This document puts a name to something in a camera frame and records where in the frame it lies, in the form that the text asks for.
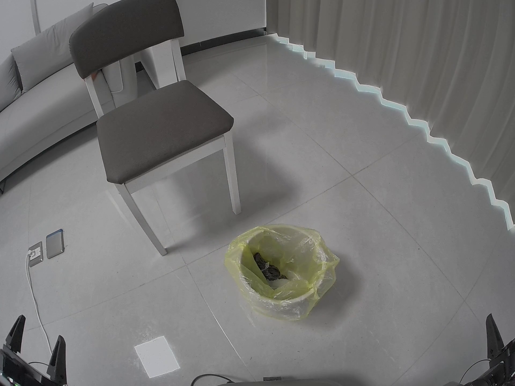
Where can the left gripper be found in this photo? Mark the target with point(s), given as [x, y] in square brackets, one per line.
[20, 370]

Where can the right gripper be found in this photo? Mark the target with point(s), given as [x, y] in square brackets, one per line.
[505, 364]

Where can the yellow plastic bag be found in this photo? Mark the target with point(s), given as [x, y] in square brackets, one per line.
[237, 255]

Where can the black plastic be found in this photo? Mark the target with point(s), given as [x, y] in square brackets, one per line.
[265, 265]

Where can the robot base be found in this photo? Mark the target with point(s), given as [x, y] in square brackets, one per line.
[322, 384]

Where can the white trash bin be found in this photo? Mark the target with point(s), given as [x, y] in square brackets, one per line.
[277, 306]

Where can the pale grey sofa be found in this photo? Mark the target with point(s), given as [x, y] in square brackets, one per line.
[36, 115]

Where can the grey cushioned white chair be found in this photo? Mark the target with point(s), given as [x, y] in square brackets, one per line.
[161, 127]

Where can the pale grey cushion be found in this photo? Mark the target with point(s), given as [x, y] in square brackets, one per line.
[48, 46]
[8, 83]

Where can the white curtain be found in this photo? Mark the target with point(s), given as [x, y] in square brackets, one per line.
[402, 54]

